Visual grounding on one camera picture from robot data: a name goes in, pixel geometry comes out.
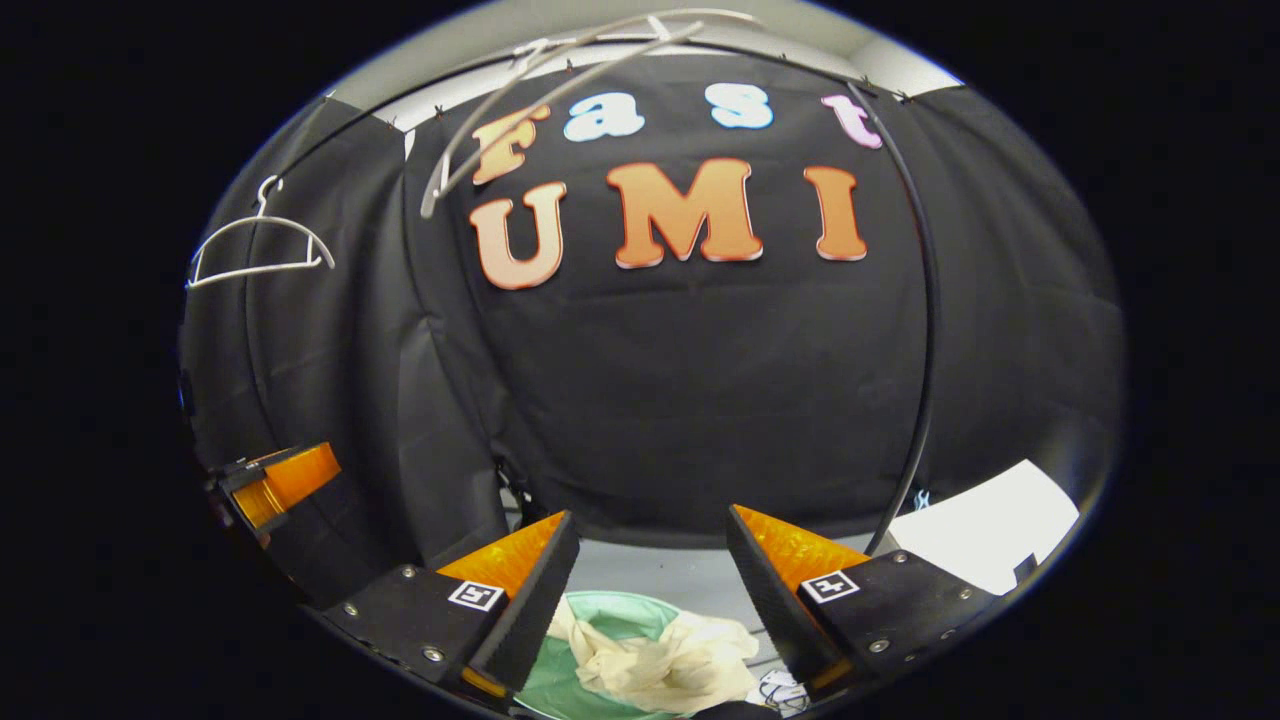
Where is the cream shirt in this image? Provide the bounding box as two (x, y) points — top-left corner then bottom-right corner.
(548, 595), (763, 717)

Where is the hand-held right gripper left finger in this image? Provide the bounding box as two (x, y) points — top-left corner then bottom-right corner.
(318, 510), (582, 701)

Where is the green laundry hamper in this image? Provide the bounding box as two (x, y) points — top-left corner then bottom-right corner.
(513, 590), (701, 720)

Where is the black backdrop cloth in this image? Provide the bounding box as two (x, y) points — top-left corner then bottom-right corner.
(178, 50), (1126, 641)

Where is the white plastic hanger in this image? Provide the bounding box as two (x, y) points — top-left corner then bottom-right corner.
(420, 8), (763, 219)
(186, 176), (337, 291)

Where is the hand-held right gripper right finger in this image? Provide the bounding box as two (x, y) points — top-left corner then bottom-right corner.
(726, 503), (1002, 694)

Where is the black clothes rack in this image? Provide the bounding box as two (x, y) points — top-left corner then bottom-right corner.
(250, 20), (943, 557)

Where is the white flat board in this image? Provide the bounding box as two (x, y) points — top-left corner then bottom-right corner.
(888, 459), (1081, 598)

